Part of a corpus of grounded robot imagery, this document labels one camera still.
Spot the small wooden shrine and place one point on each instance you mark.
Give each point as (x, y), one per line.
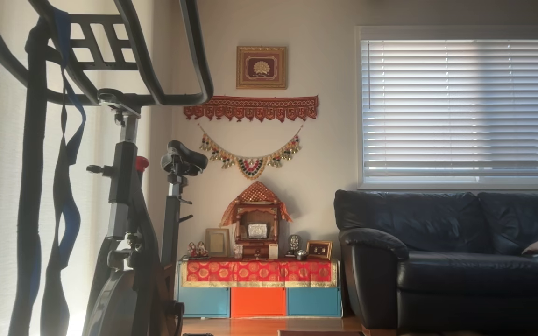
(256, 212)

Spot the dark idol statue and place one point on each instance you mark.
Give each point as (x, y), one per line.
(293, 242)

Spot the small white card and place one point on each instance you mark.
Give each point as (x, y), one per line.
(273, 252)

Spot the small clear jar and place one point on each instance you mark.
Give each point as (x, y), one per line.
(237, 252)

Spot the small metal bowl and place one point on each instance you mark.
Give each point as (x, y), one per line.
(301, 255)

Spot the small gold framed picture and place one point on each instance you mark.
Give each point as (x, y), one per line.
(319, 250)

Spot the red and gold cloth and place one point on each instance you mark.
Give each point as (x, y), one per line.
(257, 271)

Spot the small colourful figurines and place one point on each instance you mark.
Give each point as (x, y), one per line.
(198, 250)

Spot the blue and orange cabinet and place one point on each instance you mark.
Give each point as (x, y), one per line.
(257, 302)

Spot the black exercise bike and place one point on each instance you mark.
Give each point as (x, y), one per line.
(122, 172)

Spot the black leather sofa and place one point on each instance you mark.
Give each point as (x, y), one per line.
(437, 280)

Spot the white window blind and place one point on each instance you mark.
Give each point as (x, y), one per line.
(460, 102)

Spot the white curtain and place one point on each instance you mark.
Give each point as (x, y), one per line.
(3, 186)

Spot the beaded wall garland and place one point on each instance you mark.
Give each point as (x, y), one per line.
(250, 169)

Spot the red embroidered wall hanging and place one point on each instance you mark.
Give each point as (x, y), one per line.
(250, 108)

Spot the beige photo frame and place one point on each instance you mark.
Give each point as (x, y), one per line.
(217, 242)

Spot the gold framed wall picture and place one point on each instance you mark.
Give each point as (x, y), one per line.
(262, 67)

